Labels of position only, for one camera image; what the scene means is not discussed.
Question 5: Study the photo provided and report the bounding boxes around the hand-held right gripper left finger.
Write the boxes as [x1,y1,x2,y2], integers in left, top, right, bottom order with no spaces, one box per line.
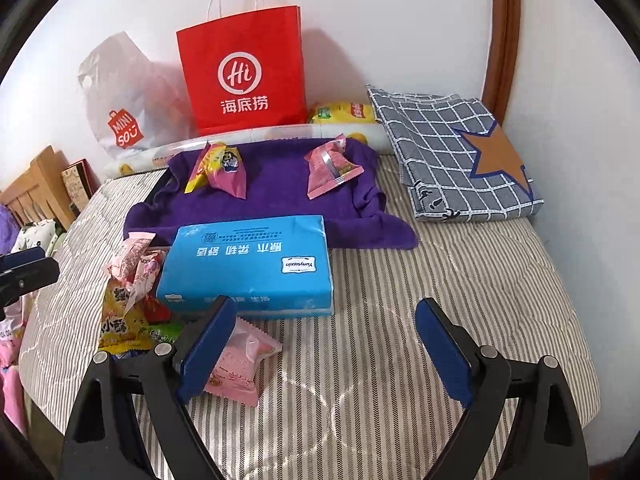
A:
[59,296,237,480]

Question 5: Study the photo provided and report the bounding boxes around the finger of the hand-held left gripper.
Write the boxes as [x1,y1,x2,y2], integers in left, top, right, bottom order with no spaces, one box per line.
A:
[0,246,61,307]

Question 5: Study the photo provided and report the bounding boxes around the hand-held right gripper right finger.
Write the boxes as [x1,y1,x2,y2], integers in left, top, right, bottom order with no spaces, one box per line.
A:
[415,297,591,480]

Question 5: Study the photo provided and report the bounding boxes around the pale pink snack packet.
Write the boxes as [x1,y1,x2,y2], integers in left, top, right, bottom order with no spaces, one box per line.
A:
[205,317,283,407]

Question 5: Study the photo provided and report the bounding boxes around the purple towel covered tray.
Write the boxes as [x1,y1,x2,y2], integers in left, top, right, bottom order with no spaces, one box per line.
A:
[123,137,418,251]

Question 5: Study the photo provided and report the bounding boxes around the white dotted cloth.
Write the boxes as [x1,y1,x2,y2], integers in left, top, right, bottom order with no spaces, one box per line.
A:
[10,217,66,261]

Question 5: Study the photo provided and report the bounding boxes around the purple cloth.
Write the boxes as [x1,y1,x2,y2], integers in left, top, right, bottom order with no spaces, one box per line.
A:
[0,207,16,256]

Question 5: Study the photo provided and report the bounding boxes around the wooden headboard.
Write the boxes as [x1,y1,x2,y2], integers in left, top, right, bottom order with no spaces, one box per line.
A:
[0,145,76,231]

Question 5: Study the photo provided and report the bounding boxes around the blue tissue pack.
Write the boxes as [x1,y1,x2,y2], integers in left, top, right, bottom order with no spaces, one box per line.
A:
[156,215,335,317]

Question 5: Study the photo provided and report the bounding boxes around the striped bed mattress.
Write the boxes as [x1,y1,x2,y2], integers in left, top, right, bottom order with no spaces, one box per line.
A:
[17,152,601,480]

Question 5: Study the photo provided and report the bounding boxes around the brown patterned box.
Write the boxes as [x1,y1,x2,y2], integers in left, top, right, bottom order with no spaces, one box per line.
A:
[61,158,103,213]

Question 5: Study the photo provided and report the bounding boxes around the pink hearts snack packet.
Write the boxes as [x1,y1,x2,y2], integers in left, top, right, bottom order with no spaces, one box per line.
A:
[104,231,166,311]

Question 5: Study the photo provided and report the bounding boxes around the pink cloth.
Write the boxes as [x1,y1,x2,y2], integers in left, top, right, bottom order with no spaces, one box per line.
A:
[0,300,28,436]

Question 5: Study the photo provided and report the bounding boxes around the long white printed roll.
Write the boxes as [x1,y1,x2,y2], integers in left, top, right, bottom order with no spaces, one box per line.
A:
[102,122,396,177]

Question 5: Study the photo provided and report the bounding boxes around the yellow and pink snack packet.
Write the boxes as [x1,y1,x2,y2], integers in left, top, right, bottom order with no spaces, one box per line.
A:
[184,141,250,201]

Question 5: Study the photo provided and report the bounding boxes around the grey checked star pillow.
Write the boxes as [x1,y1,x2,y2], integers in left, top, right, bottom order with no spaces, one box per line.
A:
[366,84,545,222]

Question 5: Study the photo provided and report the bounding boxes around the white plastic bag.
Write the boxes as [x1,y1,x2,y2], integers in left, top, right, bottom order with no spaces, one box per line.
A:
[77,31,201,158]

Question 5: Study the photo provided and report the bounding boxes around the pink clear-window snack packet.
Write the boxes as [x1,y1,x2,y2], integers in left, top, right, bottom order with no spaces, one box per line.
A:
[305,134,364,200]

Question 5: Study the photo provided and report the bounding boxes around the yellow green package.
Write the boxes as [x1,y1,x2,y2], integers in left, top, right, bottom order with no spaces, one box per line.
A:
[306,101,377,126]

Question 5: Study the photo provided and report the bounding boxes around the red paper bag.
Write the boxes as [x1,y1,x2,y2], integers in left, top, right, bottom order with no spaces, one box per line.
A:
[176,0,307,136]

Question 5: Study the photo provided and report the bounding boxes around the brown wooden frame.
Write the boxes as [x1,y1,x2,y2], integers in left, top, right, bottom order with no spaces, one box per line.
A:
[481,0,522,133]

